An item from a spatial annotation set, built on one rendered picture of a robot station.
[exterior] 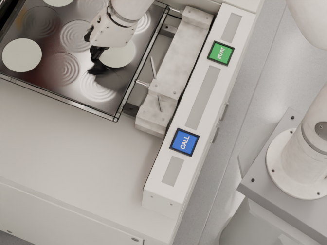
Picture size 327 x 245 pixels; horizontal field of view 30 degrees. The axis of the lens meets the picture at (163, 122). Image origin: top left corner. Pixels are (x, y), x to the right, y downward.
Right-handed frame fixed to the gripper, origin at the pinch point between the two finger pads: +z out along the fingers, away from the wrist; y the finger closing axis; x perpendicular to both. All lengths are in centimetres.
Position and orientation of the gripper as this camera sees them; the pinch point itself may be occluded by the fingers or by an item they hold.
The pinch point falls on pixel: (97, 49)
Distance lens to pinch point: 156.7
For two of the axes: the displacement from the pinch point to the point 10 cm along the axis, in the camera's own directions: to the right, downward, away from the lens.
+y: 8.5, -0.2, 5.3
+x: -2.6, -8.9, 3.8
